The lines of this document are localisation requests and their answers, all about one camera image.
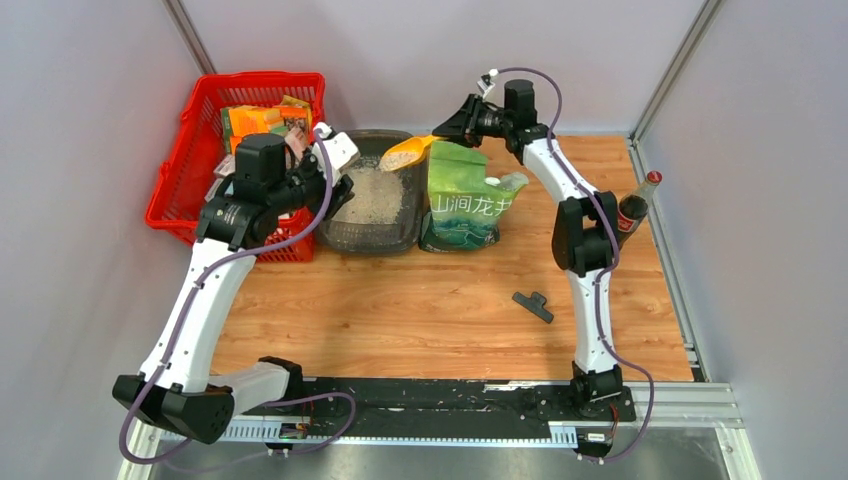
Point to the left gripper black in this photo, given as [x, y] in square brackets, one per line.
[340, 195]

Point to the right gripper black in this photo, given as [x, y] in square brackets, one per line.
[462, 127]

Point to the yellow plastic scoop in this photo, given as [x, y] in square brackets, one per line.
[407, 153]

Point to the green litter bag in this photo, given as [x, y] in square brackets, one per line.
[465, 203]

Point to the black bag clip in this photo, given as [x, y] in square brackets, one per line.
[535, 303]

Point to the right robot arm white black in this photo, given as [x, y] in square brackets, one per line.
[584, 241]

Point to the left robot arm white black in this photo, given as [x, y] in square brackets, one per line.
[174, 389]

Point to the grey litter box tray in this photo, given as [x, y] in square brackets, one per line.
[385, 215]

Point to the yellow patterned packet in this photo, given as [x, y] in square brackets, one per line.
[295, 113]

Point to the orange sponge pack upper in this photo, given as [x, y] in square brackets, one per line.
[246, 119]

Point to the red plastic shopping basket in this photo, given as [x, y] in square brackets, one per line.
[186, 176]

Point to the dark cola bottle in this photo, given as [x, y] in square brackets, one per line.
[634, 207]

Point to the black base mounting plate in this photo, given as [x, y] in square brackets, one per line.
[445, 409]

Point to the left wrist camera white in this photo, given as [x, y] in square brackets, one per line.
[334, 151]

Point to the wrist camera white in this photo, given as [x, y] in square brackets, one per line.
[334, 151]
[487, 83]

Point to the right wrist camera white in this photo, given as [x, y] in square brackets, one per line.
[487, 83]

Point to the aluminium frame rail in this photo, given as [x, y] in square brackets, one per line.
[659, 405]

